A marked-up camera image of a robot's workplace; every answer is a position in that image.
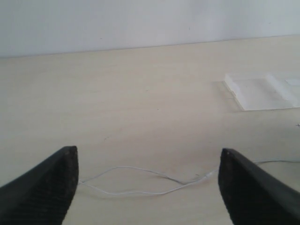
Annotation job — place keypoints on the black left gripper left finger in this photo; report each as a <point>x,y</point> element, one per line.
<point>42,195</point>

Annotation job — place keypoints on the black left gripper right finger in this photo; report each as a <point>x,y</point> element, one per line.
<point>253,196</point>

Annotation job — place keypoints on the clear plastic open case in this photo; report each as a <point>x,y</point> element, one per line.
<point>265,90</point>

